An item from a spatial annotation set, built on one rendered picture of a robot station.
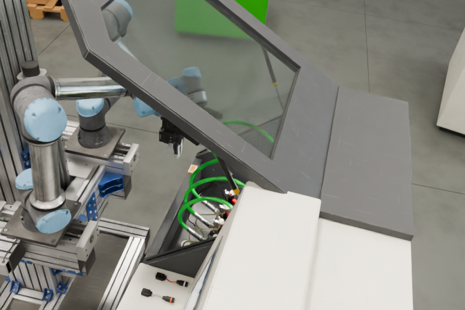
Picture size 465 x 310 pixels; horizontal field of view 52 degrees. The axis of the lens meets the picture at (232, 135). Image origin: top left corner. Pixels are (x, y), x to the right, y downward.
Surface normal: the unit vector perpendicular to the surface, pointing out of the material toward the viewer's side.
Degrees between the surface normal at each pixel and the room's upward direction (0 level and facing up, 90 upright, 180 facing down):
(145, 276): 0
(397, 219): 0
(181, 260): 90
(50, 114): 83
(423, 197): 0
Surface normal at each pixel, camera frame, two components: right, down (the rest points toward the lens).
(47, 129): 0.62, 0.44
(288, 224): 0.09, -0.76
